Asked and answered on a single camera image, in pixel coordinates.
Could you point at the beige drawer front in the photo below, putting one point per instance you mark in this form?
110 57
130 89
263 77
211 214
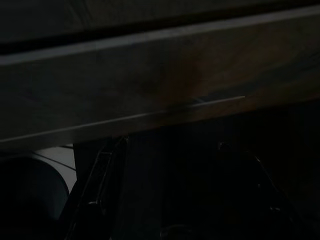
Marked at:
125 82

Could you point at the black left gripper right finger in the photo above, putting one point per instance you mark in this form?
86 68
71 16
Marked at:
250 205

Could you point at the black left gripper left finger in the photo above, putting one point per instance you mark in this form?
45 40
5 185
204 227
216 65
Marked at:
100 195

